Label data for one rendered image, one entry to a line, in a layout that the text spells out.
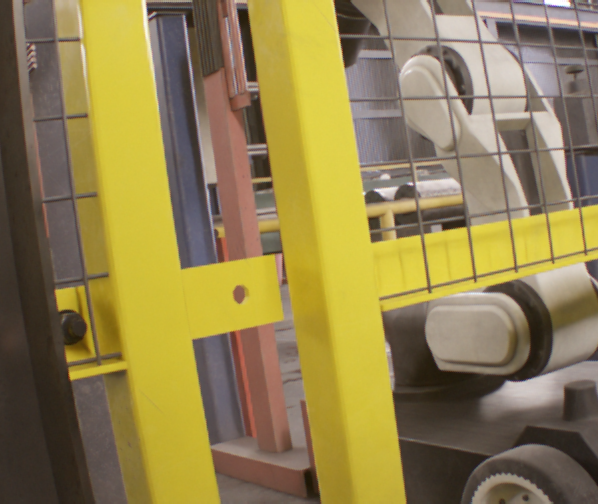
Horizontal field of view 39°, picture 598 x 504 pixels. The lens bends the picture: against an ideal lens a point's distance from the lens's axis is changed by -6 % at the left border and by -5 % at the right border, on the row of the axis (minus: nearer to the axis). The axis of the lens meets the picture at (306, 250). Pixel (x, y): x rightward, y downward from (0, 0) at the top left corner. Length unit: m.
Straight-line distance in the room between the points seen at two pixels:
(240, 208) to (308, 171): 0.99
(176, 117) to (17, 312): 1.48
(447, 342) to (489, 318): 0.10
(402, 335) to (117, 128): 0.88
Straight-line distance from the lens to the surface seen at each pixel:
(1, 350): 0.36
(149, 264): 0.56
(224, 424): 1.85
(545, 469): 0.88
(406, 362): 1.38
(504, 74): 1.26
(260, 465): 1.63
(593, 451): 0.91
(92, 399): 1.35
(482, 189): 1.20
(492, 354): 1.18
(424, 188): 9.05
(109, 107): 0.56
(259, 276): 0.66
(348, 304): 0.64
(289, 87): 0.64
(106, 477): 1.37
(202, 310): 0.63
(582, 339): 1.21
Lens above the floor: 0.46
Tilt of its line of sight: 1 degrees down
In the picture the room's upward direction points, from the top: 8 degrees counter-clockwise
